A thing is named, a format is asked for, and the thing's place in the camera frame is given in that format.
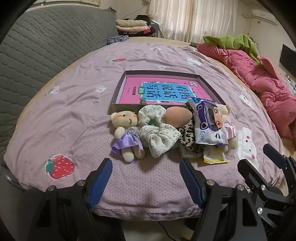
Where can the cream floral scrunchie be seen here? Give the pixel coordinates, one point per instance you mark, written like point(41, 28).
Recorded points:
point(159, 136)

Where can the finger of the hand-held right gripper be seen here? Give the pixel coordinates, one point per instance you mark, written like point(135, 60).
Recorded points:
point(274, 154)
point(248, 169)

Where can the leopard print scrunchie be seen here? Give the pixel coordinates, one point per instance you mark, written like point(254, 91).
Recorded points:
point(186, 136)

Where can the beige folded garment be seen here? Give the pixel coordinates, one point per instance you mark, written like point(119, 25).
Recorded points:
point(129, 22)

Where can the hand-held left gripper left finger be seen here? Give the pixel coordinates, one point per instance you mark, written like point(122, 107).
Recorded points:
point(101, 183)

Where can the dark floral cloth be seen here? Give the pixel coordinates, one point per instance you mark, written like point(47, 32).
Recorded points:
point(115, 39)

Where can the purple cartoon wipes packet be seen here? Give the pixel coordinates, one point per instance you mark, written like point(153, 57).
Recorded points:
point(208, 132)

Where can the green cloth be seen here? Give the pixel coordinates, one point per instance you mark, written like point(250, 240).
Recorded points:
point(242, 42)

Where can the grey quilted headboard cover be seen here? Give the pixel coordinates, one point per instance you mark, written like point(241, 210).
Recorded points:
point(46, 46)

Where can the white curtain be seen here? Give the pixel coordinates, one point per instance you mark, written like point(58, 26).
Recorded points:
point(196, 18)

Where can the shallow cardboard box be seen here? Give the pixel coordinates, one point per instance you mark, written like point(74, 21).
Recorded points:
point(124, 108)

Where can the black garment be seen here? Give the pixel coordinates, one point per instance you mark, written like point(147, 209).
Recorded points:
point(143, 18)

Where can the pink folded garment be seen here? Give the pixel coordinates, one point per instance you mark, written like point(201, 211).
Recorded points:
point(134, 29)

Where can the teddy bear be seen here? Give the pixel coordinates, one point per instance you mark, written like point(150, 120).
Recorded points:
point(123, 119)
point(231, 132)

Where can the white air conditioner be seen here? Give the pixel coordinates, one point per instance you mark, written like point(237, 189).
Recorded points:
point(263, 16)

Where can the pink quilt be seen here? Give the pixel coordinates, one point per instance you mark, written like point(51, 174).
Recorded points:
point(254, 74)

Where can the yellow cartoon wipes packet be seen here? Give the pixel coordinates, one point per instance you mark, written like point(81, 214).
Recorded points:
point(214, 155)

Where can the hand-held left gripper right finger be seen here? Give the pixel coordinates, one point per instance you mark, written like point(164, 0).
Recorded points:
point(190, 183)

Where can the black television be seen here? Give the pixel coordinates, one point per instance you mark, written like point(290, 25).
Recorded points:
point(288, 58)

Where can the purple printed blanket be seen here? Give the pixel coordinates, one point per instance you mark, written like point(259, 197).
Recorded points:
point(92, 115)

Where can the peach plush toy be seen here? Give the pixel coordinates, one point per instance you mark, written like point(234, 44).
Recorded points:
point(178, 117)

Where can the pink and blue book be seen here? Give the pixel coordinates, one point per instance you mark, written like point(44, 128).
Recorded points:
point(131, 90)

